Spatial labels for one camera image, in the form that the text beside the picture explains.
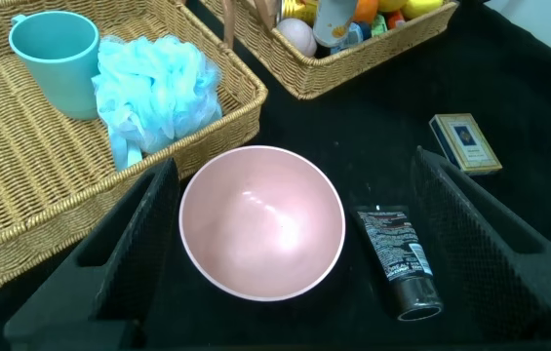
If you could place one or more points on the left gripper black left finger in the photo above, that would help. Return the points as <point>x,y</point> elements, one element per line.
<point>124,263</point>

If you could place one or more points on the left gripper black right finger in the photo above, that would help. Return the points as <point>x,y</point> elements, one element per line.
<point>489,253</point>

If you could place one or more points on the playing card box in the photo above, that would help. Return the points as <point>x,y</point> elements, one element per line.
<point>465,142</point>

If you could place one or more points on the orange fruit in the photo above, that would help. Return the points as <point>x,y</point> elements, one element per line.
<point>366,10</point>

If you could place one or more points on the white yogurt bottle blue cap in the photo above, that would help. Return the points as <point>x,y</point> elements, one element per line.
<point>334,22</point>

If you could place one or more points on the black cosmetic tube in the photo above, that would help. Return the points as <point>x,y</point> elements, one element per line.
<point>394,248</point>

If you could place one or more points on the pink plastic bowl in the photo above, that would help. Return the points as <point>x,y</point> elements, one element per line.
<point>261,224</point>

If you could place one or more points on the light blue bath loofah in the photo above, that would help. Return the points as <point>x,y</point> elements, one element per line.
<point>158,92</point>

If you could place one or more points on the teal plastic cup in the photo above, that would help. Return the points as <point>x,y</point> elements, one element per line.
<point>58,63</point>

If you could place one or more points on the orange red sausage packet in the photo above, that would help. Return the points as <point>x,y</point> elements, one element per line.
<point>395,19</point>

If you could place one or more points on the green wrapped candy bar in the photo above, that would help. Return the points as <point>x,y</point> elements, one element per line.
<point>379,25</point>

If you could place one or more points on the small blue packet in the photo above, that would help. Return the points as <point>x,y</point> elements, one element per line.
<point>355,36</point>

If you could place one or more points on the yellow lemon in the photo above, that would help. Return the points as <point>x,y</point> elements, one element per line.
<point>421,7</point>

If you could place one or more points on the pale pink toy peach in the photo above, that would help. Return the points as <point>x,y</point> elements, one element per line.
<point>297,36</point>

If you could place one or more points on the gold drink can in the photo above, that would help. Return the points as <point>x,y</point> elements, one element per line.
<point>299,11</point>

